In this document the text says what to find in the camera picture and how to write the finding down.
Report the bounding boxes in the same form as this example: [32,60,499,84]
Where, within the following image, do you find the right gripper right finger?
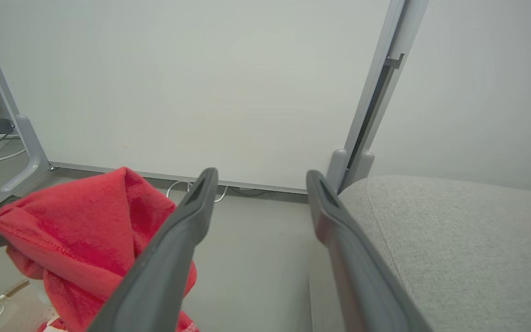
[306,170,433,332]

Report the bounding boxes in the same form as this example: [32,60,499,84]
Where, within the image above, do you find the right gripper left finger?
[88,167,219,332]

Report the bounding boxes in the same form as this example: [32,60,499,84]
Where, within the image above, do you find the red shorts with white stripes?
[0,167,199,332]

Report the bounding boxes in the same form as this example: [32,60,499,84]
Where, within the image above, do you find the grey partition foot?
[326,148,350,192]
[0,114,52,206]
[355,151,375,183]

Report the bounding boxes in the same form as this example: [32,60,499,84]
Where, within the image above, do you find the light grey fabric ottoman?
[309,175,531,332]

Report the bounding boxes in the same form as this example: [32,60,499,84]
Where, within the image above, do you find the white looped floor cable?
[166,181,227,203]

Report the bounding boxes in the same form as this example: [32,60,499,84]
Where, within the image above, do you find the grey metal frame stand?
[0,0,407,194]

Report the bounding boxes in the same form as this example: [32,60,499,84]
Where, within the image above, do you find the white partition panel grey frame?
[339,0,531,194]

